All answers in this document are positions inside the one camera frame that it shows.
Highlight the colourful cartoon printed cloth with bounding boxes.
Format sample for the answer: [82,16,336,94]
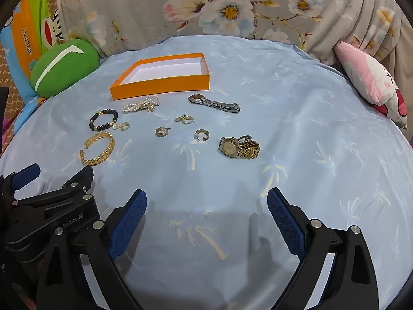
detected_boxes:
[0,0,65,104]

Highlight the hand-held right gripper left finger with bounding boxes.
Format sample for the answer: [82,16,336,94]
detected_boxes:
[35,189,148,310]

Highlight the grey floral blanket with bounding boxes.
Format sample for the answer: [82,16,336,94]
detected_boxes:
[55,0,413,81]

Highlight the green pillow with white stripe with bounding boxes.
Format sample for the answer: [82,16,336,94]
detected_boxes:
[30,39,100,98]

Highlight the dark bead bracelet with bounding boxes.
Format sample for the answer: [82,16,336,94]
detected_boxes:
[89,109,118,132]

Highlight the white pearl bracelet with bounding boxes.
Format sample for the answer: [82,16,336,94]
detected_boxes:
[123,95,161,114]

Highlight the gold bead bracelet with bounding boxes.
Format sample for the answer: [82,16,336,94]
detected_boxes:
[80,131,115,167]

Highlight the pink plush pillow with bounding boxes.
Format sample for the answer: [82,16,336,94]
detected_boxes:
[334,41,409,130]

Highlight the orange cardboard box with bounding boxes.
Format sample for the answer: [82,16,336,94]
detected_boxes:
[110,53,210,101]

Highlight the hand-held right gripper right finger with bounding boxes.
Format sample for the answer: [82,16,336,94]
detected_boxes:
[267,187,378,310]

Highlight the silver metal wristwatch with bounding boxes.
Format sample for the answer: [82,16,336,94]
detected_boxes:
[188,94,241,114]

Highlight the brown patterned mat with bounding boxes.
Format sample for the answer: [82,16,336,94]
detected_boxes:
[0,43,36,126]

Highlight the gold metal wristwatch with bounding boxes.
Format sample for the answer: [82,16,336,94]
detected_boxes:
[218,135,260,160]

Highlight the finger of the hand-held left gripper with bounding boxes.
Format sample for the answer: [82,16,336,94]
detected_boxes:
[0,164,41,198]
[10,167,96,216]

